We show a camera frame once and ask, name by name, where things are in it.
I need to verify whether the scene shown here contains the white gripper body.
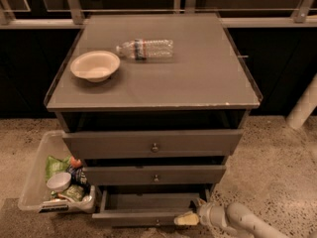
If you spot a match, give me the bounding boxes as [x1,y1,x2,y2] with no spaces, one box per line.
[197,203,229,230]

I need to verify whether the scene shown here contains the grey bottom drawer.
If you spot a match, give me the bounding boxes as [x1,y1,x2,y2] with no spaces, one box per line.
[92,184,210,227]

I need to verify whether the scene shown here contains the grey drawer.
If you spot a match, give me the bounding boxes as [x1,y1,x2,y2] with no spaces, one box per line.
[92,184,210,227]
[83,165,226,185]
[62,129,243,160]

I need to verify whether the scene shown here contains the grey top drawer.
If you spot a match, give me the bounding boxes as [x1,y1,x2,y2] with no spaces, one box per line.
[62,129,243,160]

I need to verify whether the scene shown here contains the grey middle drawer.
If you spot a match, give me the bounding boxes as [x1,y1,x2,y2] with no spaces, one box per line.
[83,165,226,185]

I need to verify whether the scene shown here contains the grey drawer cabinet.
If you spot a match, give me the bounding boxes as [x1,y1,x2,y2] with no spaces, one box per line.
[43,12,264,205]

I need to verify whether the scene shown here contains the green snack packet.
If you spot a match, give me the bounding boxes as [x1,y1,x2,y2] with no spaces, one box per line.
[58,184,84,202]

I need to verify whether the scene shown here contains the dark blue snack bag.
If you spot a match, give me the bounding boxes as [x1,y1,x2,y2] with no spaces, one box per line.
[66,166,91,192]

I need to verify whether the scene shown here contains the orange capped item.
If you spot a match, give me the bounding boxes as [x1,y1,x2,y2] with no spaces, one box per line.
[70,157,82,169]

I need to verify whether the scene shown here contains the small white cup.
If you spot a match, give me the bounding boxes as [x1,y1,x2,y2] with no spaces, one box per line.
[47,173,71,192]

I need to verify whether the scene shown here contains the clear plastic storage bin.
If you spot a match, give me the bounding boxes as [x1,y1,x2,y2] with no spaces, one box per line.
[18,130,96,213]

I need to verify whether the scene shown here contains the green chip bag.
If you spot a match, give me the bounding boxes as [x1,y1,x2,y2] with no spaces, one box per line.
[45,156,70,180]

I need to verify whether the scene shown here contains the clear plastic water bottle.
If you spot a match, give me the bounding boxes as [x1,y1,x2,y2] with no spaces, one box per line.
[116,39,173,60]

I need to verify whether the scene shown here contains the beige paper bowl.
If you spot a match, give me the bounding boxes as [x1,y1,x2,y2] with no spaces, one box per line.
[70,51,120,82]

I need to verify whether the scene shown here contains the metal railing frame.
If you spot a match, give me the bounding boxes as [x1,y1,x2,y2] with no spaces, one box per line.
[0,0,317,29]

